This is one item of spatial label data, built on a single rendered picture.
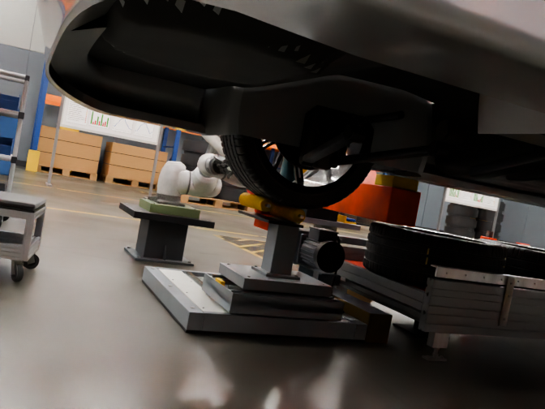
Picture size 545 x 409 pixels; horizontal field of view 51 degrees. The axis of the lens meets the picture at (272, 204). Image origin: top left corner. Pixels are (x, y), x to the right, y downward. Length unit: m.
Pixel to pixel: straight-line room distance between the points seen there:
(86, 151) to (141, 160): 1.11
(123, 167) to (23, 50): 3.21
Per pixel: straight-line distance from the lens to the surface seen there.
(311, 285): 2.35
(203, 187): 3.62
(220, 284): 2.32
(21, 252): 2.61
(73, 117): 8.65
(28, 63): 13.25
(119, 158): 12.16
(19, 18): 13.39
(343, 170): 2.43
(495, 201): 12.47
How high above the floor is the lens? 0.60
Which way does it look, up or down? 2 degrees down
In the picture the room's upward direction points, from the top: 10 degrees clockwise
